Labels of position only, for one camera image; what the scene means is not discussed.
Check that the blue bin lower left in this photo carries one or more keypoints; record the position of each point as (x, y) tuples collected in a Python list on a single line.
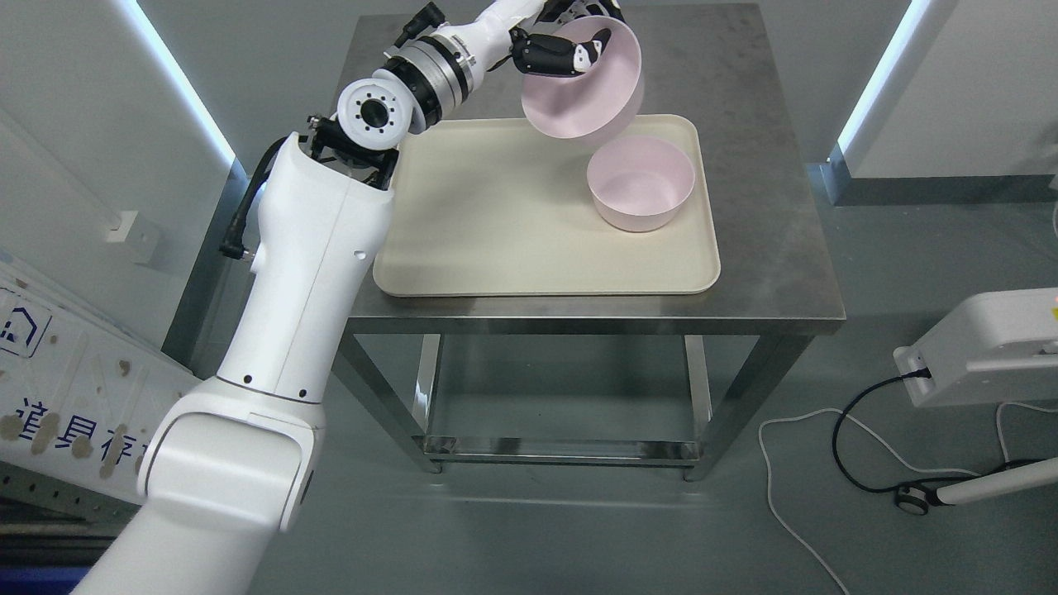
[(41, 579)]

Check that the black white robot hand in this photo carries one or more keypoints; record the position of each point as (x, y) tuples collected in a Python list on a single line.
[(552, 56)]

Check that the white charging unit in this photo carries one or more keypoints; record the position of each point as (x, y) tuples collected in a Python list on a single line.
[(993, 347)]

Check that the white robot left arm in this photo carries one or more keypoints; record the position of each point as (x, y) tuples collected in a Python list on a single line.
[(230, 463)]

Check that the beige plastic tray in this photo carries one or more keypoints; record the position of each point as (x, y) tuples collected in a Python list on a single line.
[(494, 208)]

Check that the white sign board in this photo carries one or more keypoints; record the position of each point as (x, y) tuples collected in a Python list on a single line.
[(81, 398)]

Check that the pink bowl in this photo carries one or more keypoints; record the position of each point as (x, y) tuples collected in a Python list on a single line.
[(599, 104), (639, 183)]

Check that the stainless steel table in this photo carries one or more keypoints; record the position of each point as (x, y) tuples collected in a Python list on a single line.
[(713, 64)]

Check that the metal shelf rack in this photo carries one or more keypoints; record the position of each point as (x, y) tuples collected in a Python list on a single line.
[(48, 522)]

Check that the white wall socket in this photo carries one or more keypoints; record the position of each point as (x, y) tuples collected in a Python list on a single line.
[(136, 236)]

